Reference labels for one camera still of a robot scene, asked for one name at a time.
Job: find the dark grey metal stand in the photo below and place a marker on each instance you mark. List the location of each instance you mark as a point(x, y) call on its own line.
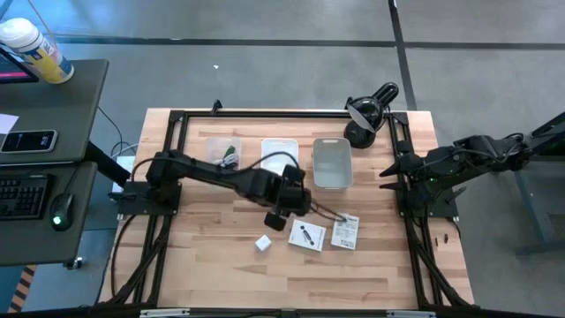
point(536, 207)

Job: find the white power adapter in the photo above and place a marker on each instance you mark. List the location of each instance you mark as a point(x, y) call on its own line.
point(125, 163)

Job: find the white paper sheet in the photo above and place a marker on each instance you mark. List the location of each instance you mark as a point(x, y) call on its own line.
point(6, 123)

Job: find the black computer mouse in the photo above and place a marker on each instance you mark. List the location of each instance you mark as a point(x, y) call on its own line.
point(62, 212)

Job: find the white labelled box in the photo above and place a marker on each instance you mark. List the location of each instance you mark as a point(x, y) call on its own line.
point(345, 234)

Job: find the grey plastic bin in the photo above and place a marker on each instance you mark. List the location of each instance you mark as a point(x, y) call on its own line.
point(332, 165)

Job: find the clear plastic bin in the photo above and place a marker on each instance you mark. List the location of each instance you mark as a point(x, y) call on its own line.
point(214, 143)

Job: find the black smartphone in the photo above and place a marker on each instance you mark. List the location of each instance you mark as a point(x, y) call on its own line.
point(28, 141)

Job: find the white charger cube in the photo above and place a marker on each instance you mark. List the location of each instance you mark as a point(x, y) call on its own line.
point(263, 243)

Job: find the black keyboard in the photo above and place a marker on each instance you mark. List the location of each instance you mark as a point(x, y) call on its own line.
point(22, 196)

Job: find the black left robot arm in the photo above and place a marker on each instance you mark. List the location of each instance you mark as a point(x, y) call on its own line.
point(207, 170)

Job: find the black desk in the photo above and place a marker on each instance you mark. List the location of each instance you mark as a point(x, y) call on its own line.
point(44, 101)

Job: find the black desk lamp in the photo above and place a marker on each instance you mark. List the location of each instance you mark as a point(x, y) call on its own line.
point(368, 112)

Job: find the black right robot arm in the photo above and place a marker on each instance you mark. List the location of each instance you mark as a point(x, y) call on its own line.
point(481, 156)

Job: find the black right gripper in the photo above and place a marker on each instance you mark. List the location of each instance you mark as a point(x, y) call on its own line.
point(419, 172)

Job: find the white wipes canister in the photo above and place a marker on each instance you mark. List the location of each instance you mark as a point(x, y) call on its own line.
point(39, 50)

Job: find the white acer product box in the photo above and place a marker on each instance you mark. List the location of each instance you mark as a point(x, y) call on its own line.
point(306, 235)

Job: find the desk monitor screen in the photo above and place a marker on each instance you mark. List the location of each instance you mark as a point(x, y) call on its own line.
point(13, 70)

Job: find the silver metal bracket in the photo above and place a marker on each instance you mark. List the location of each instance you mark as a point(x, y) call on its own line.
point(410, 314)
point(163, 313)

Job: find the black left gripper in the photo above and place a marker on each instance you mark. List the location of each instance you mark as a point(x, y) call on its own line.
point(289, 192)

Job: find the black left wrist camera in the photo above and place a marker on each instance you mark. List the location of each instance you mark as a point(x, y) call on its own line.
point(275, 221)

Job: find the white plastic bin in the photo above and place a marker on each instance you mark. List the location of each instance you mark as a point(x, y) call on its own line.
point(276, 148)

